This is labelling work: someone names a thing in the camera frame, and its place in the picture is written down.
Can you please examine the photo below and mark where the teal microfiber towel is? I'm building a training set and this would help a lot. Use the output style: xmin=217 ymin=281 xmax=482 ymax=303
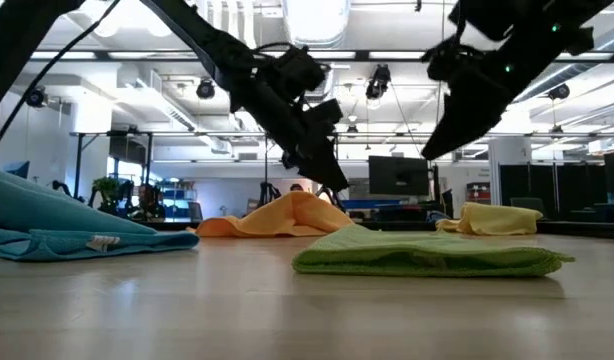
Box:
xmin=0 ymin=167 xmax=201 ymax=263

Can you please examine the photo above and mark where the blue lit monitor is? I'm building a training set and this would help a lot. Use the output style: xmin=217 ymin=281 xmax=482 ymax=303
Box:
xmin=4 ymin=160 xmax=31 ymax=180

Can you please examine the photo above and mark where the yellow microfiber towel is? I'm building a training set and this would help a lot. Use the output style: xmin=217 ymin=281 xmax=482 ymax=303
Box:
xmin=435 ymin=201 xmax=544 ymax=237

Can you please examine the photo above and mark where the leafy background plant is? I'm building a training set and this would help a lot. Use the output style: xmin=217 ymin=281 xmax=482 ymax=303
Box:
xmin=90 ymin=175 xmax=122 ymax=216

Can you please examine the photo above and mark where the black computer monitor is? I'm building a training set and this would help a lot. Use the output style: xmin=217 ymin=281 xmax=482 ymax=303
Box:
xmin=367 ymin=154 xmax=431 ymax=197

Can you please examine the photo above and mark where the black tripod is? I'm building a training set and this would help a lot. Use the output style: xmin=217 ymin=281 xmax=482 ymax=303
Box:
xmin=259 ymin=182 xmax=283 ymax=206

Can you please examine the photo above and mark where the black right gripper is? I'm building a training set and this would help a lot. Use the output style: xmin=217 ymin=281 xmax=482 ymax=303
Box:
xmin=420 ymin=64 xmax=528 ymax=161

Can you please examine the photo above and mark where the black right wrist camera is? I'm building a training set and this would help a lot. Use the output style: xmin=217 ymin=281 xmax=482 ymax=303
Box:
xmin=420 ymin=42 xmax=481 ymax=82

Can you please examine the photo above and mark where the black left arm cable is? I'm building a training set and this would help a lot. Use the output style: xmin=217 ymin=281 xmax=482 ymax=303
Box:
xmin=0 ymin=0 xmax=123 ymax=139

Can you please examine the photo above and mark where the red shelf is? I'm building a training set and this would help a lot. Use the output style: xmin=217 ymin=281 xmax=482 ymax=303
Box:
xmin=465 ymin=181 xmax=492 ymax=205

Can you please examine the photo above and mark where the black hanging camera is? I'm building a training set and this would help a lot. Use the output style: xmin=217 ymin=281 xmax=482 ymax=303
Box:
xmin=195 ymin=78 xmax=217 ymax=100
xmin=365 ymin=63 xmax=392 ymax=101
xmin=25 ymin=85 xmax=49 ymax=109
xmin=547 ymin=82 xmax=571 ymax=101

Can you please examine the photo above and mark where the green microfiber towel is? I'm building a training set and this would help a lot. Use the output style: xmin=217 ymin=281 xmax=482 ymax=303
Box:
xmin=291 ymin=223 xmax=576 ymax=279

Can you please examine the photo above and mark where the black partition wall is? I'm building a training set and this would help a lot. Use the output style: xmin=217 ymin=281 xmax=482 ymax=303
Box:
xmin=499 ymin=162 xmax=606 ymax=224

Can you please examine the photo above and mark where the black background station frame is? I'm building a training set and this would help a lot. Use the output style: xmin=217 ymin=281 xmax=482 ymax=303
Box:
xmin=69 ymin=130 xmax=156 ymax=221

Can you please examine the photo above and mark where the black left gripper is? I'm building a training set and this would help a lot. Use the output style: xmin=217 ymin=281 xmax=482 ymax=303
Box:
xmin=229 ymin=74 xmax=349 ymax=193

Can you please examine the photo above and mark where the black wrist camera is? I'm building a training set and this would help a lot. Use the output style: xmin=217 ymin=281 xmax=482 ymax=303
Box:
xmin=420 ymin=42 xmax=481 ymax=82
xmin=302 ymin=98 xmax=344 ymax=135

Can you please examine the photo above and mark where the white ventilation duct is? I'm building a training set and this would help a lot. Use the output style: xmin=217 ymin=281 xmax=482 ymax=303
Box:
xmin=281 ymin=0 xmax=352 ymax=49

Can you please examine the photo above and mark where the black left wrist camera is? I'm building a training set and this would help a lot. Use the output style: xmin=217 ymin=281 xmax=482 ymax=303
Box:
xmin=302 ymin=98 xmax=344 ymax=135

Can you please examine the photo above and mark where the black aluminium table frame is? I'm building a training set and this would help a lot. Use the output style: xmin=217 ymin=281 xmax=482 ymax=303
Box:
xmin=131 ymin=218 xmax=614 ymax=240

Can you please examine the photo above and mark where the orange microfiber towel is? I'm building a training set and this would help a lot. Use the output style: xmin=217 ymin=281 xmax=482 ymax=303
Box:
xmin=186 ymin=190 xmax=356 ymax=239

